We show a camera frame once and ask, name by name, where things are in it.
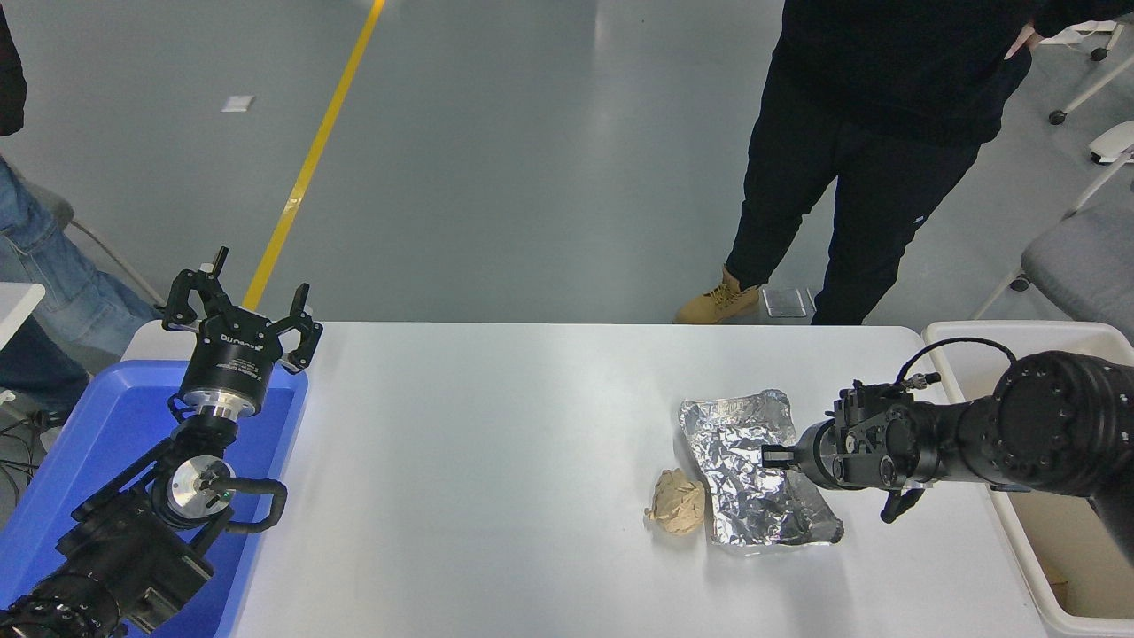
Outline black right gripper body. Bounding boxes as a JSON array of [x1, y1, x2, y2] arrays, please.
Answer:
[[791, 420, 829, 487]]

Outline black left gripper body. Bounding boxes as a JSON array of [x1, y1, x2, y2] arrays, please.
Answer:
[[180, 312, 284, 411]]

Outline foil plate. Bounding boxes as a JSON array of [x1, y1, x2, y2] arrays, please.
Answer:
[[679, 388, 845, 552]]

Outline silver floor plate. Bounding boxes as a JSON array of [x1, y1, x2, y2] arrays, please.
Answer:
[[762, 286, 809, 318]]

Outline crumpled tan paper ball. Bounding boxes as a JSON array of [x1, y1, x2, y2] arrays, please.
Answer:
[[644, 468, 708, 536]]

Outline blue plastic tray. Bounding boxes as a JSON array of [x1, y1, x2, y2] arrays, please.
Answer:
[[0, 359, 309, 638]]

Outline person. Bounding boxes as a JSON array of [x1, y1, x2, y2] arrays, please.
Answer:
[[0, 4, 162, 422], [673, 0, 1134, 326]]

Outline small white table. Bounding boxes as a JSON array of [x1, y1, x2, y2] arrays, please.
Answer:
[[0, 282, 47, 351]]

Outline large pale bin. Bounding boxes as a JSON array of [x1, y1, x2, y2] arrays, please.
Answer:
[[921, 320, 1134, 638]]

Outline white office chair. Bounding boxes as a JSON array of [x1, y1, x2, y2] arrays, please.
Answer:
[[1037, 18, 1134, 125]]

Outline black cables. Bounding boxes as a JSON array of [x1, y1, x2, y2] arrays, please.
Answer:
[[0, 406, 54, 506]]

